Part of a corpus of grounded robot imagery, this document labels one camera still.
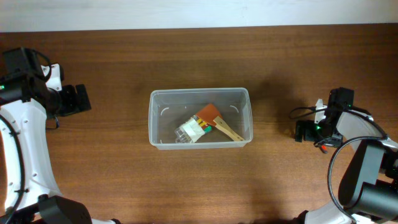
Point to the clear plastic container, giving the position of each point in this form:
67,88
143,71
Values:
168,109

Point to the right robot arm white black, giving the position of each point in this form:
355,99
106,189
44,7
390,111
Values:
368,190

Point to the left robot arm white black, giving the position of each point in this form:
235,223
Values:
32,93

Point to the red handled pliers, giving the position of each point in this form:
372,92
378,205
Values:
323,149

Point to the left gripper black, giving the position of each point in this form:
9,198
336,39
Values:
76,104

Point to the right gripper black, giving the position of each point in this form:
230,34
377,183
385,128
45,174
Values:
307,135

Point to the clear case coloured bits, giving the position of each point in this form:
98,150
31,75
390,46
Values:
192,130

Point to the orange scraper wooden handle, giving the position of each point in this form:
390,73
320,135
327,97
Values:
213,117

